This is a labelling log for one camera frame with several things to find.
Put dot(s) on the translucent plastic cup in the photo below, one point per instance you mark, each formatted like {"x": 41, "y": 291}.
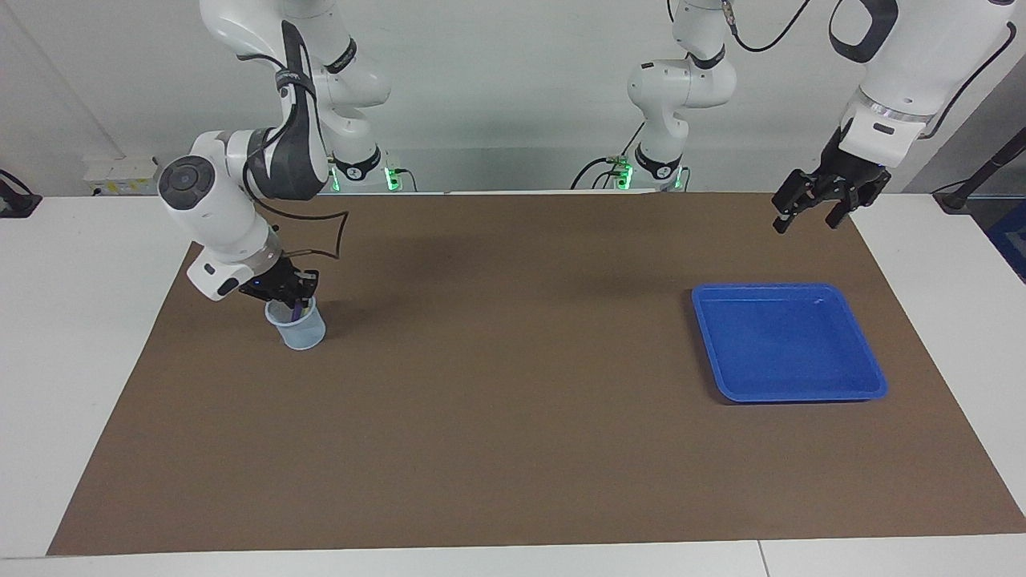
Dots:
{"x": 304, "y": 335}

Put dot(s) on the black camera stand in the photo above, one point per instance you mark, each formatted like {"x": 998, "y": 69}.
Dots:
{"x": 982, "y": 172}

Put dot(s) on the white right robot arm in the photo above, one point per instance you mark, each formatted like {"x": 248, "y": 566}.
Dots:
{"x": 216, "y": 208}

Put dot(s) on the blue plastic tray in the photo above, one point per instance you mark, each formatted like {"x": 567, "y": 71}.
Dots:
{"x": 785, "y": 344}

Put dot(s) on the brown table mat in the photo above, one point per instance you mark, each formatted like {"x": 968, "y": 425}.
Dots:
{"x": 481, "y": 401}

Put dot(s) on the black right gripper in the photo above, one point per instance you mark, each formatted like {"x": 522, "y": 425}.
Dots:
{"x": 280, "y": 284}

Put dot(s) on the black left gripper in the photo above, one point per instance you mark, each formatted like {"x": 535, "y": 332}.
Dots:
{"x": 854, "y": 172}

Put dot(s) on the black stand foot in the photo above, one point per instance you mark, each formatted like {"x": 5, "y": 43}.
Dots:
{"x": 16, "y": 200}

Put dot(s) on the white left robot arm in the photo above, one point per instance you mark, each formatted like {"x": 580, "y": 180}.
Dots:
{"x": 914, "y": 64}

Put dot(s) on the blue object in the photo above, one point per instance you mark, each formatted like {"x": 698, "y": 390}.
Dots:
{"x": 1011, "y": 240}

